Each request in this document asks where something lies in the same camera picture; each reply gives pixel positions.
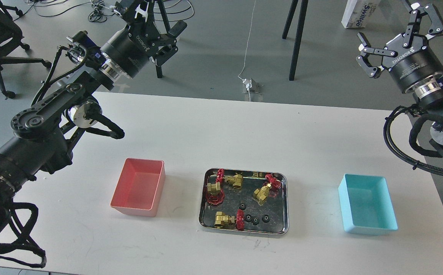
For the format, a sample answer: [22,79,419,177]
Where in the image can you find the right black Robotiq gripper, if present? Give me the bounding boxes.
[356,2,443,94]

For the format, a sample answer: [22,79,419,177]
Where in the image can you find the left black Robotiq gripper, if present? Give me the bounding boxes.
[100,0,187,78]

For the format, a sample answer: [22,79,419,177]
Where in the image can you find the brass valve red handle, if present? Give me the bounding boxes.
[204,182,225,205]

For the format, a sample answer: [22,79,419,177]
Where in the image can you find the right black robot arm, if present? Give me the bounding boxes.
[356,0,443,176]

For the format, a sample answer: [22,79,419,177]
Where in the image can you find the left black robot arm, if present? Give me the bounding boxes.
[0,0,187,268]

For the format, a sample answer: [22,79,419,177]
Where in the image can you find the white cardboard box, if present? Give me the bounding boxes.
[341,0,381,29]

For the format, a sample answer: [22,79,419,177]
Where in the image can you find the pink plastic box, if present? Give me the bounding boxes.
[110,158,166,217]

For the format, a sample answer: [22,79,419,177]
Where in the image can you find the light blue plastic box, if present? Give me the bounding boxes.
[338,174,398,236]

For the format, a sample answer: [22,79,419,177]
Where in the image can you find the brass valve top left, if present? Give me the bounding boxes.
[216,168,243,189]

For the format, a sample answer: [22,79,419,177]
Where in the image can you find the brass valve top right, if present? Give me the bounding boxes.
[252,173,282,206]

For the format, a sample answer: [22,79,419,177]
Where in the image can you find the brass valve bottom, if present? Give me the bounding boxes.
[214,209,245,231]

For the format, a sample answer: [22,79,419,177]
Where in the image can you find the black tripod left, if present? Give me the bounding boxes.
[146,0,171,79]

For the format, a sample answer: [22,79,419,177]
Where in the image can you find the black tripod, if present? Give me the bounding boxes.
[281,0,309,81]
[146,0,171,79]

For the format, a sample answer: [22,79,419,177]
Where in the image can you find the black tripod right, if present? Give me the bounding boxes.
[281,0,309,81]

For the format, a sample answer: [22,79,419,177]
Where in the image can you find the white power adapter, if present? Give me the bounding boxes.
[242,78,260,94]

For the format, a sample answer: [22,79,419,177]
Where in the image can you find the shiny metal tray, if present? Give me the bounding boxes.
[198,168,289,235]

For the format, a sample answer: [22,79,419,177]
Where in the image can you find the tangled floor cables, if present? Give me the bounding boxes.
[24,0,195,23]

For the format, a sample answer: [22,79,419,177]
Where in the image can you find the white power cable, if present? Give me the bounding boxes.
[238,0,257,81]

